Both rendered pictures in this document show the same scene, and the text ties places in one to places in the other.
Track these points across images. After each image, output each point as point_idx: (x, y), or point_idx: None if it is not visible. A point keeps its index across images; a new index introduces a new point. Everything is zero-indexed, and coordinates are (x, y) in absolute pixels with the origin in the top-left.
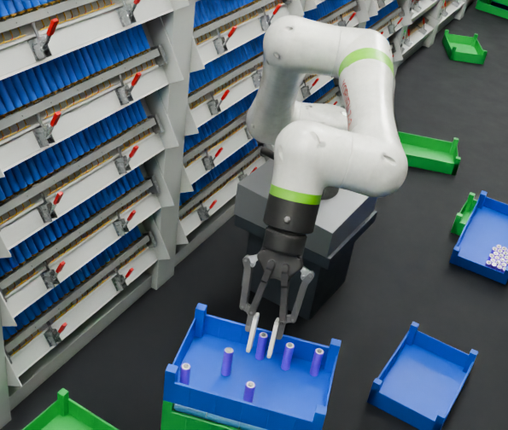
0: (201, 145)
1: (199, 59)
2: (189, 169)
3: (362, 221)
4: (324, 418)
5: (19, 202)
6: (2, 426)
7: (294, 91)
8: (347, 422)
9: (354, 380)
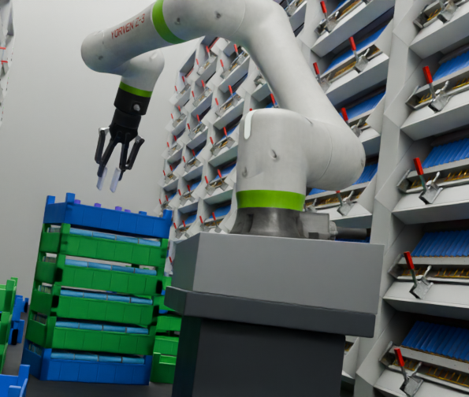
0: (428, 257)
1: (391, 106)
2: (409, 283)
3: (185, 286)
4: (57, 396)
5: (308, 198)
6: None
7: (265, 79)
8: (32, 396)
9: None
